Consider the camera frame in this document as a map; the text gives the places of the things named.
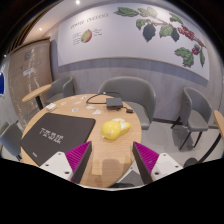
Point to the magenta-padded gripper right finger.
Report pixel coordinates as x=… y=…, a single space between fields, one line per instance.
x=163 y=165

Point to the small white sticker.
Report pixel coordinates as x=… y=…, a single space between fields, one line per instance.
x=96 y=112
x=63 y=103
x=77 y=102
x=90 y=107

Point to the leaf and berry wall mural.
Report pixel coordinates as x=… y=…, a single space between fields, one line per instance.
x=126 y=36

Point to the blue wall sign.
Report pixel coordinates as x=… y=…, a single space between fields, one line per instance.
x=1 y=85

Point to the small black adapter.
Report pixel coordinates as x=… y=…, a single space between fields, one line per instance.
x=129 y=110

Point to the grey armchair with black legs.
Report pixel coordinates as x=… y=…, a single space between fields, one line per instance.
x=196 y=110

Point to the wide grey armchair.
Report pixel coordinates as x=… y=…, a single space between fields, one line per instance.
x=133 y=90

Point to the small bluish sticker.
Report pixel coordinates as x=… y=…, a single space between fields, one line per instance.
x=75 y=110

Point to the black mouse pad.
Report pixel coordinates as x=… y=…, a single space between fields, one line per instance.
x=56 y=133

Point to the flat black box device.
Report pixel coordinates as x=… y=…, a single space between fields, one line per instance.
x=114 y=102

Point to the small white box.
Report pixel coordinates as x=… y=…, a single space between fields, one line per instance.
x=51 y=106

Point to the small round wooden table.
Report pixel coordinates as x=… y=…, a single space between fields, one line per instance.
x=35 y=93

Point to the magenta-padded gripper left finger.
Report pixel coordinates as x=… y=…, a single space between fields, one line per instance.
x=56 y=163

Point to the brown wall board with text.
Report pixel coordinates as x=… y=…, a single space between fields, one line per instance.
x=30 y=73

